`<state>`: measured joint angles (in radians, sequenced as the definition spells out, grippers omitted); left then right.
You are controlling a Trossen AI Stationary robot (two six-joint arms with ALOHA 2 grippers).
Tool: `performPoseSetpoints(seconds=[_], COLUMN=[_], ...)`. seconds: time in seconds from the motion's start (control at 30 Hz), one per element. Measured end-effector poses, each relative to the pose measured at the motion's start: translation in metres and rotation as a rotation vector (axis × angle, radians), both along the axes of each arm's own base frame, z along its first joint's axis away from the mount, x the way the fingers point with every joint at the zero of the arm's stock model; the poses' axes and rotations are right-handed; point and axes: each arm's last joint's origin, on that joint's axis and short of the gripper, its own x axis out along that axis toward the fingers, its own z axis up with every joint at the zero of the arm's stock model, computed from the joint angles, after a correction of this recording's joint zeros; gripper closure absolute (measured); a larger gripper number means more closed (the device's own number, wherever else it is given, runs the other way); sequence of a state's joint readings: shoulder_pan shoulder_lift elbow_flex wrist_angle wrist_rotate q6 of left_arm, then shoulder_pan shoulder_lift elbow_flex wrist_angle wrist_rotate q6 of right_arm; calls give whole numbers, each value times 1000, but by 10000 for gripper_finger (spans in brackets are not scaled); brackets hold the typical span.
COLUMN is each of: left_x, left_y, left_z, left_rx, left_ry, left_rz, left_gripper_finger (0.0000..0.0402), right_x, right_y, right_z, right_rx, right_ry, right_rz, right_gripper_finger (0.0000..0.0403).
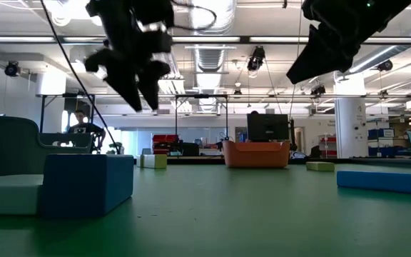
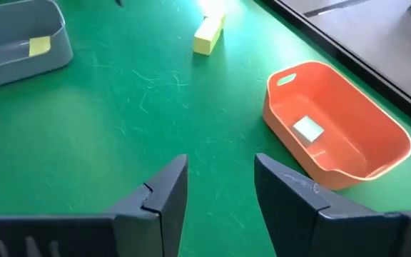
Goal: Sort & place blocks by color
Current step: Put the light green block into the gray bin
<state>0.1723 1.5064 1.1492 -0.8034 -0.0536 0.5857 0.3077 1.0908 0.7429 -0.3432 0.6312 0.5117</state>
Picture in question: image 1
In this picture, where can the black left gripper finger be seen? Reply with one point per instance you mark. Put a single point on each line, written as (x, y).
(123, 82)
(153, 82)

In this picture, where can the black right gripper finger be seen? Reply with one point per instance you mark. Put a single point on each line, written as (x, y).
(319, 60)

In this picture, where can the white foam block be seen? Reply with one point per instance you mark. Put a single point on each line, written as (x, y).
(145, 161)
(5, 196)

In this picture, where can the small background robot arm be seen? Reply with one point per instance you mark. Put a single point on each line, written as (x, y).
(115, 148)

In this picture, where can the black ceiling spotlight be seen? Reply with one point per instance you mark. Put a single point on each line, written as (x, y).
(12, 69)
(385, 65)
(318, 90)

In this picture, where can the red storage bins stack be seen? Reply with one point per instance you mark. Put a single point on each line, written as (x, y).
(164, 141)

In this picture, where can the person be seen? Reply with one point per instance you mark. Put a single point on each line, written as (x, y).
(84, 128)

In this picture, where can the white round pillar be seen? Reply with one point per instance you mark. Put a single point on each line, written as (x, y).
(350, 121)

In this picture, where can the black overhead light bar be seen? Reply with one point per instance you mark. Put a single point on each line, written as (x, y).
(244, 39)

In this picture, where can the black computer monitor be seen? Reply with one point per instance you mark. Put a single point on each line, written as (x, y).
(268, 128)

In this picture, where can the blue storage bins shelf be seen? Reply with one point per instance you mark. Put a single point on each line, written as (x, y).
(380, 135)

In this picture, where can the blue foam block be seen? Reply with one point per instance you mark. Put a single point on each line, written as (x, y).
(84, 185)
(384, 182)

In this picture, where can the orange plastic bin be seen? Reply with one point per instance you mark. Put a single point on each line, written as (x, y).
(255, 155)

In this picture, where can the grey plastic bin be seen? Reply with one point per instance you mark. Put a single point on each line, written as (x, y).
(9, 146)

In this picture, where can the black metal frame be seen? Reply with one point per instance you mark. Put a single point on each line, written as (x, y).
(66, 95)
(201, 96)

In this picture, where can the black hanging camera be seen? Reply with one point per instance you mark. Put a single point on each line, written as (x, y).
(257, 57)

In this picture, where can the silver ceiling duct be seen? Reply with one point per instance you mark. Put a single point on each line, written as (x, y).
(210, 53)

